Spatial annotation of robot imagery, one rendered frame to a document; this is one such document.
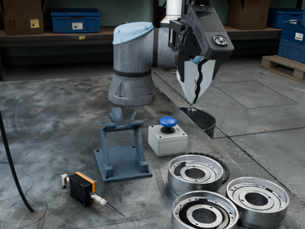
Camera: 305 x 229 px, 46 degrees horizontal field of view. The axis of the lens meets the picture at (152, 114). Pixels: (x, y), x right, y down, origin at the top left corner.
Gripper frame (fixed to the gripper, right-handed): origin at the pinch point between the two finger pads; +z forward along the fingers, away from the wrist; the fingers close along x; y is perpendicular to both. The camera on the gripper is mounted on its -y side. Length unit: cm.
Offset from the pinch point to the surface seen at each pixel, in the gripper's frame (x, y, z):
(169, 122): 1.4, 9.0, 8.9
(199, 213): 5.0, -15.5, 14.4
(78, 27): -23, 340, 46
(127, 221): 16.5, -11.9, 16.1
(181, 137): -0.9, 7.1, 12.0
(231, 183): -2.9, -11.7, 12.3
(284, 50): -272, 313, 73
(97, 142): 16.2, 17.2, 16.2
